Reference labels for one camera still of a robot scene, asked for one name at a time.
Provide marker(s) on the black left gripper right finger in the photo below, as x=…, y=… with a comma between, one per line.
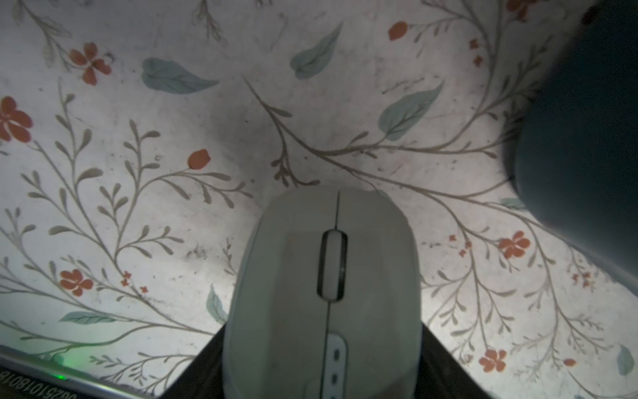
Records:
x=440, y=376

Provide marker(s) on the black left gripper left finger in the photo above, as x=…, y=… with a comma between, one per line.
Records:
x=203, y=378

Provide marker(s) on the grey white mouse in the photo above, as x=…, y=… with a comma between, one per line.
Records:
x=327, y=302

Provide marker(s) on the teal storage box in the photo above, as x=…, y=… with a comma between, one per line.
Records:
x=575, y=162

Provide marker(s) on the floral patterned table mat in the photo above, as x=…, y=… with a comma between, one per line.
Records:
x=142, y=140

